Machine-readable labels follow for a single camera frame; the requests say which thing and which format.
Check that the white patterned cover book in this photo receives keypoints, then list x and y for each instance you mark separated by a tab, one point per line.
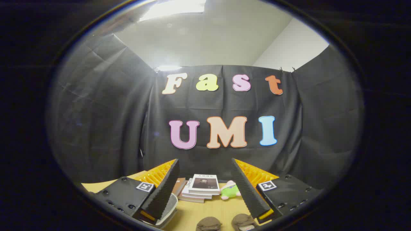
187	192

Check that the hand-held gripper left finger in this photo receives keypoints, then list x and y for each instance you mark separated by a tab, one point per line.
162	192

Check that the white portrait cover book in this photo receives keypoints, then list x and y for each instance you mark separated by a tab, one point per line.
204	184

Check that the brown cover book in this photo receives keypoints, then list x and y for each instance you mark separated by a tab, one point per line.
179	186

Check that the thick pale brown book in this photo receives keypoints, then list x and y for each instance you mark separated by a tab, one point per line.
192	200

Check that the black backdrop cloth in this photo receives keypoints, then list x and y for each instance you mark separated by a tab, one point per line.
112	128

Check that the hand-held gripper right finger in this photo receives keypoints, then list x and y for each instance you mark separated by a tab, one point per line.
249	192

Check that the white fabric storage box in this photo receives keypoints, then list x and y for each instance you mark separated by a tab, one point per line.
170	209

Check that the brown fuzzy shoe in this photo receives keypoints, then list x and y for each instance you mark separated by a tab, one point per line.
208	224
242	221

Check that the green plush toy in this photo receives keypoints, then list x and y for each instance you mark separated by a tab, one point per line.
229	192

